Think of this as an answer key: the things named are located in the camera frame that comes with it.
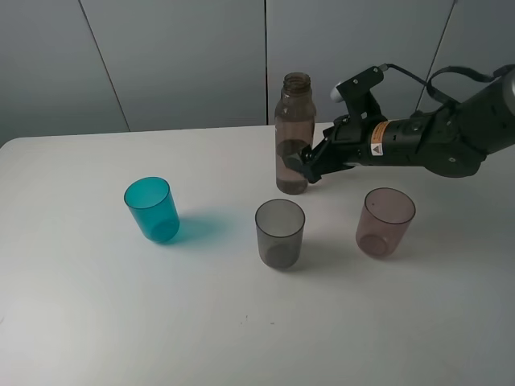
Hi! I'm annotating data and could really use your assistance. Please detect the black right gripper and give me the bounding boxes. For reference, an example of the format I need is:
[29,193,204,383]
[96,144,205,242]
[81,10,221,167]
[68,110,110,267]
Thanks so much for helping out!
[283,114,431,183]

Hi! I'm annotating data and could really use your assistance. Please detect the brown transparent water bottle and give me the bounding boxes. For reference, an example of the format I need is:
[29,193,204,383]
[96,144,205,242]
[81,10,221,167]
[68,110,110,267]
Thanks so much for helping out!
[274,72,316,195]

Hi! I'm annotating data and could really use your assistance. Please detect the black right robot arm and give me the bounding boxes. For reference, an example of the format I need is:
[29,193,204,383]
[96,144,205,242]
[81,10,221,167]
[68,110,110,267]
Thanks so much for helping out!
[282,64,514,183]

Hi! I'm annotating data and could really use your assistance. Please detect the grey transparent plastic cup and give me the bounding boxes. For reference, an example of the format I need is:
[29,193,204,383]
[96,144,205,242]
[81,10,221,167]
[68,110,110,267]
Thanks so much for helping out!
[254,199,306,270]

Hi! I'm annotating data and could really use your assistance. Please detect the pink transparent plastic cup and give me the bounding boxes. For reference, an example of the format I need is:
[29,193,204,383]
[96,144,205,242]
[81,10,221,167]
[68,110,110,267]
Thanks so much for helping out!
[356,187,416,258]

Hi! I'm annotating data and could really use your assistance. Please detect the teal transparent plastic cup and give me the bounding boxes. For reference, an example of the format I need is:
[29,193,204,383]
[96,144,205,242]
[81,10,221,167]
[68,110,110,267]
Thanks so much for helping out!
[124,176,180,244]

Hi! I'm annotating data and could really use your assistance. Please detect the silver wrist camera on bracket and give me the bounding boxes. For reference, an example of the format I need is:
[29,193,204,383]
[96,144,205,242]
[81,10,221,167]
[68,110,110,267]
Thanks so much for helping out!
[330,66,384,120]

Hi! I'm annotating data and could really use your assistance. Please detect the black camera cable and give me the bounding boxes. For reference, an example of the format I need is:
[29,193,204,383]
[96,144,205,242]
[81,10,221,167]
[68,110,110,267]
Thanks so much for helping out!
[381,63,504,113]

